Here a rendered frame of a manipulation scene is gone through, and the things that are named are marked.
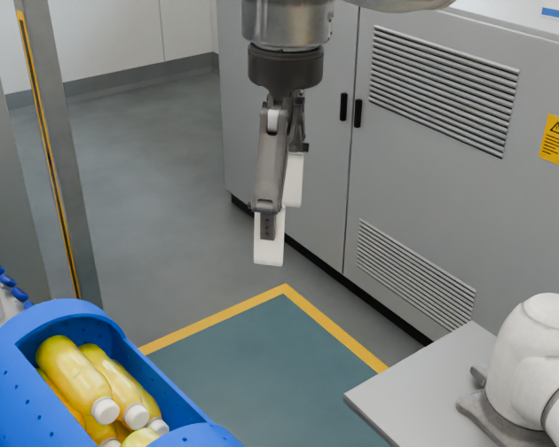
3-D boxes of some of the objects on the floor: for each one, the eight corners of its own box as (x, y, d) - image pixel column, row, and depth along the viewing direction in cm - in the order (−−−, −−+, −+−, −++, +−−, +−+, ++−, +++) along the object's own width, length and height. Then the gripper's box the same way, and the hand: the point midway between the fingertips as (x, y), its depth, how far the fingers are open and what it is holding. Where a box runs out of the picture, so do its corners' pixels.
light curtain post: (122, 450, 240) (30, -41, 151) (131, 460, 237) (41, -36, 147) (107, 459, 237) (3, -37, 148) (116, 470, 233) (15, -34, 144)
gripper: (308, 81, 53) (295, 299, 63) (336, 18, 74) (324, 188, 85) (216, 73, 54) (219, 289, 64) (271, 13, 75) (266, 183, 86)
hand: (279, 223), depth 74 cm, fingers open, 13 cm apart
